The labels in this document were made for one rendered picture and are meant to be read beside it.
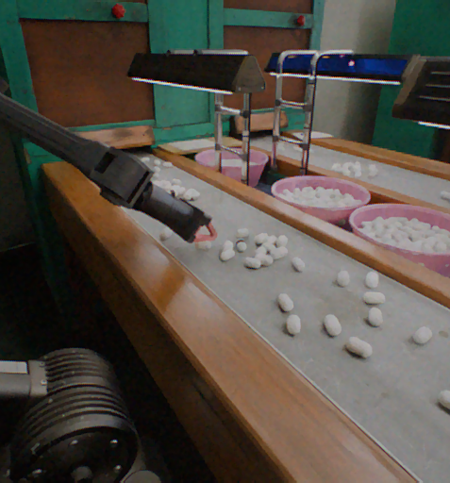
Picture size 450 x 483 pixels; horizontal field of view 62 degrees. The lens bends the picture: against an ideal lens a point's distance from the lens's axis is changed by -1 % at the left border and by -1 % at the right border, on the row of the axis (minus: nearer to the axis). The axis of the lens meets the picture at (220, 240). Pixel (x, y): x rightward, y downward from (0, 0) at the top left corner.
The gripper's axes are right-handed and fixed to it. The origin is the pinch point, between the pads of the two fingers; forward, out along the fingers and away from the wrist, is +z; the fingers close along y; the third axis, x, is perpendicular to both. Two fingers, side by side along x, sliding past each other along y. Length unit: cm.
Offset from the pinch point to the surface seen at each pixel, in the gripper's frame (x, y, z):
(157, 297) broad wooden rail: 12.1, -14.9, -15.8
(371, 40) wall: -214, 184, 190
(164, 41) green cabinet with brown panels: -48, 81, -1
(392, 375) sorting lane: 1.3, -44.5, 0.8
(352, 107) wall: -161, 182, 215
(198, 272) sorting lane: 6.8, -8.3, -5.3
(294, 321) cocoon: 3.0, -30.8, -4.1
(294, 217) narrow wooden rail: -13.8, -2.9, 15.8
